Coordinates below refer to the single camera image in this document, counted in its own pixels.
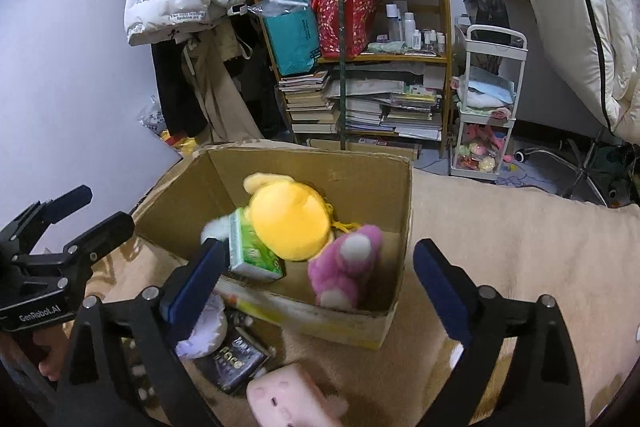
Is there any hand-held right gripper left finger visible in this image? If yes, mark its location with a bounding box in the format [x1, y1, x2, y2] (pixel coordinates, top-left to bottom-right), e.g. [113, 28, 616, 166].
[50, 238, 227, 427]

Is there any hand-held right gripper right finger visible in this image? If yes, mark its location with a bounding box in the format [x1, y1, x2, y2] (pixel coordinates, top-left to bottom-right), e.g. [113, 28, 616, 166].
[412, 238, 587, 427]

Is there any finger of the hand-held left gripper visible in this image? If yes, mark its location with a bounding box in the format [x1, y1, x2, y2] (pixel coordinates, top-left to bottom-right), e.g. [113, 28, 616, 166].
[62, 212, 136, 278]
[10, 185, 94, 238]

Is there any brown cardboard box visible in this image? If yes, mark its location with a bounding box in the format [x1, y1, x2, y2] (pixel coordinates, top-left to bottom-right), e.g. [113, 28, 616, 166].
[131, 143, 414, 350]

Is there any person's left hand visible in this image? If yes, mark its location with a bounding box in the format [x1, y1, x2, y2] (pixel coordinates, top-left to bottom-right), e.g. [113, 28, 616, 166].
[30, 329, 68, 382]

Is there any white lavender plush toy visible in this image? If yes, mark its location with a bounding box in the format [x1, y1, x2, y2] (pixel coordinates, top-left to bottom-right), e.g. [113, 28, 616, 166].
[175, 292, 228, 360]

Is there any green tissue pack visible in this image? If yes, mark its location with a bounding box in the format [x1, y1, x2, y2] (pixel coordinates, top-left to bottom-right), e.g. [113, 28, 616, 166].
[227, 207, 287, 284]

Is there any black glossy packet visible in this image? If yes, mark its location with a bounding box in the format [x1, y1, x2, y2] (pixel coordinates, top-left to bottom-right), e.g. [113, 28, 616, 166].
[195, 327, 276, 395]

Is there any yellow plush toy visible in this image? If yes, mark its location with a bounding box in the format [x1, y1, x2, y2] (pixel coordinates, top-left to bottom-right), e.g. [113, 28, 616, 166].
[243, 173, 361, 263]

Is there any pile of colourful small toys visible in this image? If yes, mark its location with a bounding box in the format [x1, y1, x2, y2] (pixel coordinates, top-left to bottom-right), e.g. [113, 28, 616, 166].
[455, 124, 506, 172]

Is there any pink square plush toy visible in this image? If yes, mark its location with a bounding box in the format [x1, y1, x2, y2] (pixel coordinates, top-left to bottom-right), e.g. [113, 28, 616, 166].
[246, 362, 349, 427]

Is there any black hanging garment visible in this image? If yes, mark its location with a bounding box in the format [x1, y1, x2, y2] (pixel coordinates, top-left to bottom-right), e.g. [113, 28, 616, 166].
[151, 14, 288, 138]

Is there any beige coat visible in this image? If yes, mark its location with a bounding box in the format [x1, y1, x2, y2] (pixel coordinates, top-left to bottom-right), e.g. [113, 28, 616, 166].
[180, 27, 263, 145]

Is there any office chair base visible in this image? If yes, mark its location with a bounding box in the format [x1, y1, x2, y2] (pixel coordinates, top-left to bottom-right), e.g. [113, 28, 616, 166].
[515, 127, 616, 208]

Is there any blue white cloth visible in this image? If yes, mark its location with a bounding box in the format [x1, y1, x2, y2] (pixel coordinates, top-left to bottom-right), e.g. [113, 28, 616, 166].
[452, 74, 516, 108]

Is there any stack of books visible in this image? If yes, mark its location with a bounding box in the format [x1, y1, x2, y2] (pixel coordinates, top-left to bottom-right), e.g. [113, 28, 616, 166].
[278, 69, 445, 142]

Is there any white trolley cart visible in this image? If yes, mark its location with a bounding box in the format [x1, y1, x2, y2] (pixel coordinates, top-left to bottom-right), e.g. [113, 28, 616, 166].
[448, 24, 528, 180]

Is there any green pole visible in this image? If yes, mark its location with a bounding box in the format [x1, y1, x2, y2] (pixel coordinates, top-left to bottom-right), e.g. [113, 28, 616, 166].
[334, 0, 353, 152]

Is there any group of small white bottles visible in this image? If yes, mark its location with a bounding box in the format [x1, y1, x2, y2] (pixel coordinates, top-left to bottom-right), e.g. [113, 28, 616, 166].
[385, 2, 447, 55]

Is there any teal paper bag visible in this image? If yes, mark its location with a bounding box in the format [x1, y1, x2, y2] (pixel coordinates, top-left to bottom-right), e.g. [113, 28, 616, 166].
[260, 0, 321, 76]

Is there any red gift bag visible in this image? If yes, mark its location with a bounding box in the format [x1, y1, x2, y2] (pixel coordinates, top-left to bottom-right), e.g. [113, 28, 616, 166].
[311, 0, 379, 59]

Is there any dark cloth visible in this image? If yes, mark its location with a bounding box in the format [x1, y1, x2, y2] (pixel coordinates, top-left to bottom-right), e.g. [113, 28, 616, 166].
[462, 0, 511, 42]

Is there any white duvet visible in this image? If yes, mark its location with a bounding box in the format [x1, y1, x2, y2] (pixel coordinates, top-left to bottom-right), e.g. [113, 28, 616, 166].
[487, 0, 640, 145]

